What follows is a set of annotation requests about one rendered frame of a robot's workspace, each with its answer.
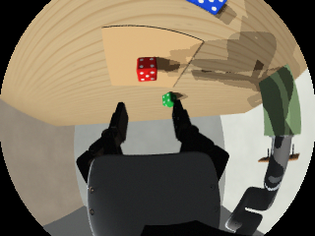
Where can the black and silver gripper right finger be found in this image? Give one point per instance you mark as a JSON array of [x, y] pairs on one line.
[[192, 140]]

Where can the blue die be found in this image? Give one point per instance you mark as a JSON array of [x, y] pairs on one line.
[[212, 6]]

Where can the red die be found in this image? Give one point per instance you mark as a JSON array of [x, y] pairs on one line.
[[147, 69]]

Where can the tan flat mat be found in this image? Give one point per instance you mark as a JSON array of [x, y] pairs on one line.
[[123, 45]]

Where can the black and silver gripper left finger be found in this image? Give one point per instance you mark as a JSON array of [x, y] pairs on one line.
[[109, 142]]

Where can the green die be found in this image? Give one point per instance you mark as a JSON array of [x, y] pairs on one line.
[[167, 99]]

